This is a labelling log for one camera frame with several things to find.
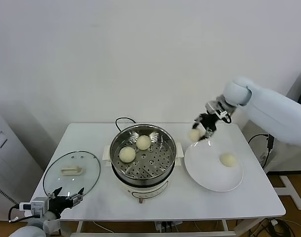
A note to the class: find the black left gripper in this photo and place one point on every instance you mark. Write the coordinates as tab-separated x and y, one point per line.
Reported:
58	205

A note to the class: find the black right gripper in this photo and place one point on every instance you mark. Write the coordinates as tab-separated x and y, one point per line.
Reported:
209	121

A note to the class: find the white steamed baozi bun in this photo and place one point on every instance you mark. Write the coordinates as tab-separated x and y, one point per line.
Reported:
143	142
127	154
228	160
194	135

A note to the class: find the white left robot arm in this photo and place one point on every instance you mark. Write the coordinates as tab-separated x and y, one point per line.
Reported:
24	232

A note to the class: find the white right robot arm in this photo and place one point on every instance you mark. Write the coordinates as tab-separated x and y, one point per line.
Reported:
269	106

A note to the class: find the perforated steel steamer basket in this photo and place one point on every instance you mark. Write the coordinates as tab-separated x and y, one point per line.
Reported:
123	140

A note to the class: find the white round plate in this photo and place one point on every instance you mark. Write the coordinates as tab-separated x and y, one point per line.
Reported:
209	172

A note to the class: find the white metal cabinet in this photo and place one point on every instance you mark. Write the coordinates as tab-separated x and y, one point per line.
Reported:
7	158

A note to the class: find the cream electric cooker base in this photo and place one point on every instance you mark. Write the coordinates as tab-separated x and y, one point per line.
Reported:
150	191

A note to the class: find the white side desk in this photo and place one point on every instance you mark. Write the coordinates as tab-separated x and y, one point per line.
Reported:
278	160

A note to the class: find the white power strip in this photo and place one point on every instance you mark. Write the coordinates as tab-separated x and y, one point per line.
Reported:
165	225

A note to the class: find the white plug adapter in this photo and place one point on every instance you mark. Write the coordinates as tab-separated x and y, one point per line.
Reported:
273	222

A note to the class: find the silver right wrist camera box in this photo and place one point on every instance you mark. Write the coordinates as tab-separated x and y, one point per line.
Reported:
212	106

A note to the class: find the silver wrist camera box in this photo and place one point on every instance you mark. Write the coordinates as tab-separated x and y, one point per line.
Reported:
39	206
212	106

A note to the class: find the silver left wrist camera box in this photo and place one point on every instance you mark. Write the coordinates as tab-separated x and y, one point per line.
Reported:
39	206

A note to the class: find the white table frame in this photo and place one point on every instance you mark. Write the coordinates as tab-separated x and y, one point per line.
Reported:
79	227

